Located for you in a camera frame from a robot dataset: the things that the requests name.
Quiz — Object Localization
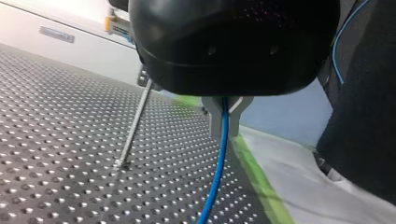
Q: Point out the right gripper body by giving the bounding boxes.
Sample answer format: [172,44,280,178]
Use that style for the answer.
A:
[107,0,130,13]

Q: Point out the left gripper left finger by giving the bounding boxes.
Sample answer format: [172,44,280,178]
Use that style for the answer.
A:
[201,96,226,138]

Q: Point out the blue cable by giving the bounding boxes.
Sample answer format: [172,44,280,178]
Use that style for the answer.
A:
[194,0,372,224]

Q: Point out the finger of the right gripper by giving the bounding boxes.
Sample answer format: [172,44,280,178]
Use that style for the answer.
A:
[104,13,135,44]

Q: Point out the metal post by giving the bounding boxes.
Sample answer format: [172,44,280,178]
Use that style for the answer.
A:
[113,66,154,170]

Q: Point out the white cabinet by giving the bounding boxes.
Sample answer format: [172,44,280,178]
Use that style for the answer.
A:
[0,0,143,87]

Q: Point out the black panel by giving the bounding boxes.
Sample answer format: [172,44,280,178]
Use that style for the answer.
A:
[316,0,396,207]

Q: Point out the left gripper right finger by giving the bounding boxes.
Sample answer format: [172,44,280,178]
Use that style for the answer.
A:
[228,95,254,138]

